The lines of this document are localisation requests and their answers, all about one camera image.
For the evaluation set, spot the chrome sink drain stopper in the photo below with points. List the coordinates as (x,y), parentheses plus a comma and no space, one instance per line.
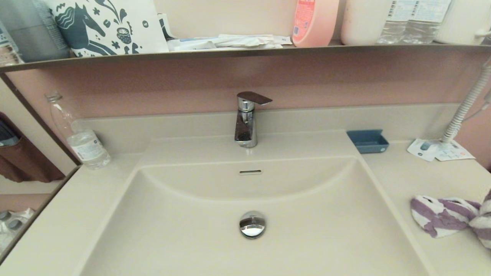
(252,225)

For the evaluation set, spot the white round container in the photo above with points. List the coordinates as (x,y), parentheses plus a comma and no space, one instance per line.
(363,21)

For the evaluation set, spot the blue soap dish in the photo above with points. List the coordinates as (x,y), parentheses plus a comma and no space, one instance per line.
(368,142)

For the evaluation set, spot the clear labelled water bottle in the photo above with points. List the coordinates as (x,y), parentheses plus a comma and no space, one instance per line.
(393,27)
(425,23)

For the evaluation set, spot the clear capless water bottle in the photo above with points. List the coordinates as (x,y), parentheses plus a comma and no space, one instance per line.
(85,147)

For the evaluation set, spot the white paper leaflet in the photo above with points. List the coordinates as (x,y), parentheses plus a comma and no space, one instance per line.
(456,153)

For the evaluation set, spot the white bag with horse print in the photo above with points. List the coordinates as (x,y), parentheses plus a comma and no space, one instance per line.
(109,27)

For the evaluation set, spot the purple white striped towel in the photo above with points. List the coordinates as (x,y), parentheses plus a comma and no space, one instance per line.
(441,216)

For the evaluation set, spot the beige ceramic sink basin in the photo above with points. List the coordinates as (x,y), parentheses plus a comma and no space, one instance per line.
(172,237)

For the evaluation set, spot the pink plastic bottle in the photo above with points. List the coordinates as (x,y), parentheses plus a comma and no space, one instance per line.
(313,23)

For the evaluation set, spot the brown wall shelf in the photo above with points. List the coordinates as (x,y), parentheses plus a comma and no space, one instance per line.
(307,51)

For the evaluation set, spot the chrome lever faucet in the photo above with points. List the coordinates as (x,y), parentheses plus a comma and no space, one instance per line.
(245,126)

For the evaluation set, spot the white paper sachet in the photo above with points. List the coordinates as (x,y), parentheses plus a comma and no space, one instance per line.
(238,40)
(191,45)
(284,40)

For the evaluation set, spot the small printed box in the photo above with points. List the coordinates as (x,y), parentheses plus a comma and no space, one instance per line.
(7,50)

